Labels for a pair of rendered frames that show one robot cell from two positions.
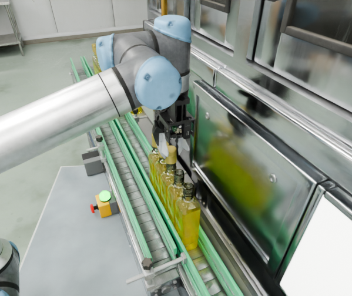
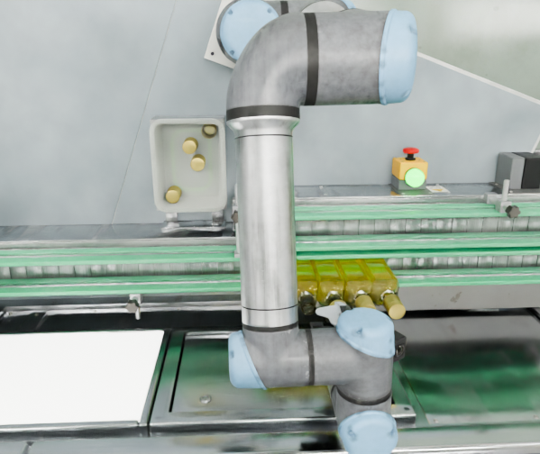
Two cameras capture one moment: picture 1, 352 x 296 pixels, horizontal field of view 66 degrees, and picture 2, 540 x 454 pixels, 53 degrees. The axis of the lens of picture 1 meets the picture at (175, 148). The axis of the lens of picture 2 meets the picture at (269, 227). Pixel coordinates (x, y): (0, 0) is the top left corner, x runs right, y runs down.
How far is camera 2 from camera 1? 0.64 m
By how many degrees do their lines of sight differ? 44
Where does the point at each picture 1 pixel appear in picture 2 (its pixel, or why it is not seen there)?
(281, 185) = (191, 400)
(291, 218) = (166, 384)
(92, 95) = (248, 291)
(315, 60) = not seen: outside the picture
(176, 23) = (347, 440)
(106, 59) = (340, 326)
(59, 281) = not seen: hidden behind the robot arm
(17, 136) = (241, 200)
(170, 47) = (339, 409)
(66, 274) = not seen: hidden behind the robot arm
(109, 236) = (356, 161)
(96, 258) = (330, 137)
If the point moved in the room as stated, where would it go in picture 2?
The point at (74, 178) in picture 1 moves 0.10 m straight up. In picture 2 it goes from (505, 129) to (525, 135)
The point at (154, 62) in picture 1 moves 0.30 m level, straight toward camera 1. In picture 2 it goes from (244, 372) to (4, 307)
